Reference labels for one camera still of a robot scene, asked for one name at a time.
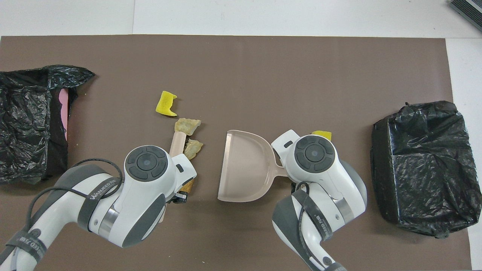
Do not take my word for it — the black crumpled trash bag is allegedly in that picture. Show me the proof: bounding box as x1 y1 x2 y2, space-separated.
0 65 96 185

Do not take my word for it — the yellow green scouring sponge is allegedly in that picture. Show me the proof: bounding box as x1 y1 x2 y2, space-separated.
156 91 178 117

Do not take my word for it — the pink plastic bin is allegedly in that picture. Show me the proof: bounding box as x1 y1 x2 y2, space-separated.
58 88 69 142

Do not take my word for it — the brown table mat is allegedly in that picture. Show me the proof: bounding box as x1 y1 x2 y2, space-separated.
0 35 472 271

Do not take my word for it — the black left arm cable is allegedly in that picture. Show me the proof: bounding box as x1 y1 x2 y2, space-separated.
26 158 124 230

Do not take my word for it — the elongated ridged pastry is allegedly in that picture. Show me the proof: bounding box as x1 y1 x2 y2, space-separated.
174 118 201 136

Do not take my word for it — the black bag lined bin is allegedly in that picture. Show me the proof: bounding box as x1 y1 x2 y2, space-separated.
370 100 482 239

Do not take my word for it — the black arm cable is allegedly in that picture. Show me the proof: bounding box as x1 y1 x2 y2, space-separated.
292 181 332 271
26 158 124 230

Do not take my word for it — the round pale pastry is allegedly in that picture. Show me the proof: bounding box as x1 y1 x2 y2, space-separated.
183 139 204 160

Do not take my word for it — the dark ribbed device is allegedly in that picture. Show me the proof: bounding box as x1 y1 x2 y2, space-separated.
449 0 482 32

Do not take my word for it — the beige hand brush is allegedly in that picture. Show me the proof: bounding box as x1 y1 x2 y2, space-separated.
158 130 188 223

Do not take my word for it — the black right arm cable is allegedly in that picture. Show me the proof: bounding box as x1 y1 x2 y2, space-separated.
292 181 332 271

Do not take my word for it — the beige plastic dustpan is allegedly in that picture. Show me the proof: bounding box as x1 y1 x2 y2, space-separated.
217 130 288 202

